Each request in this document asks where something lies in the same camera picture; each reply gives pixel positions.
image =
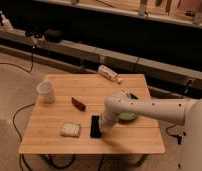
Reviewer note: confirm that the white sponge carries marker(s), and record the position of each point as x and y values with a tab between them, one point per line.
70	130

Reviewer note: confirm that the white plastic cup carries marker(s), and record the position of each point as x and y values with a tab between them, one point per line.
46	90

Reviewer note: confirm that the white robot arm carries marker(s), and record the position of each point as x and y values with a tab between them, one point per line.
185	112

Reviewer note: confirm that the black power adapter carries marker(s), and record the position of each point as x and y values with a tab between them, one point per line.
179	139

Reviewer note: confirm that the wooden table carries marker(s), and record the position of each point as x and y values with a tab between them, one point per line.
42	134

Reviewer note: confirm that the dark red sausage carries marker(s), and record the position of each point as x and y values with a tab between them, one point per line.
79	105

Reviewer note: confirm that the green bowl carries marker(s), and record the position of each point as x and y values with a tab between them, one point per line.
128	117

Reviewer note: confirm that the white plastic bottle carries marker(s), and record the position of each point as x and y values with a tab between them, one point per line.
109	74

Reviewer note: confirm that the black device on ledge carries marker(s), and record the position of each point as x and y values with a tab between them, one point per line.
54	36

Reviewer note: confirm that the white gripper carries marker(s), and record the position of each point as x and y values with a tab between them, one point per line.
105	124

